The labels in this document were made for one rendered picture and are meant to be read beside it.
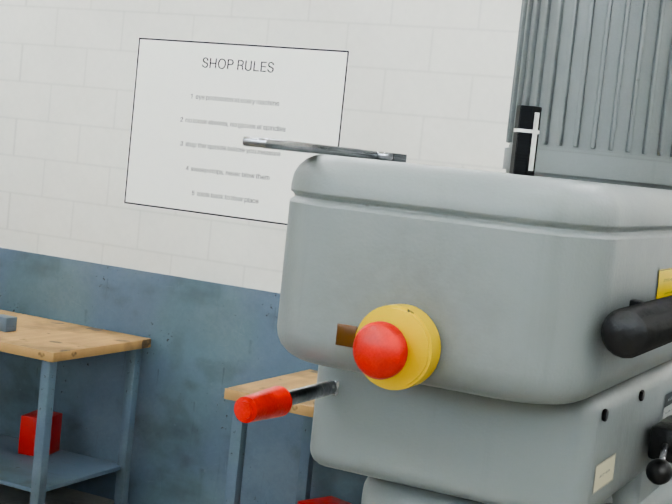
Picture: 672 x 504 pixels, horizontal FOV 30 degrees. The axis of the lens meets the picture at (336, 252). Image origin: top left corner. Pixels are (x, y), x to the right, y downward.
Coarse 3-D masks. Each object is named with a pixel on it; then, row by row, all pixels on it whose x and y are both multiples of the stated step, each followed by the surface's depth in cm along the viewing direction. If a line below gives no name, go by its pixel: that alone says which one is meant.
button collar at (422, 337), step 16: (400, 304) 89; (368, 320) 89; (384, 320) 88; (400, 320) 88; (416, 320) 87; (416, 336) 87; (432, 336) 87; (416, 352) 87; (432, 352) 87; (416, 368) 87; (432, 368) 88; (384, 384) 88; (400, 384) 88; (416, 384) 89
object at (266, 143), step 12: (252, 144) 89; (264, 144) 88; (276, 144) 90; (288, 144) 91; (300, 144) 93; (312, 144) 95; (348, 156) 102; (360, 156) 103; (372, 156) 106; (384, 156) 106; (396, 156) 108
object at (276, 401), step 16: (320, 384) 101; (336, 384) 103; (240, 400) 91; (256, 400) 91; (272, 400) 93; (288, 400) 95; (304, 400) 98; (240, 416) 91; (256, 416) 91; (272, 416) 93
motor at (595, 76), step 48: (528, 0) 127; (576, 0) 122; (624, 0) 120; (528, 48) 127; (576, 48) 122; (624, 48) 120; (528, 96) 126; (576, 96) 122; (624, 96) 121; (576, 144) 122; (624, 144) 121
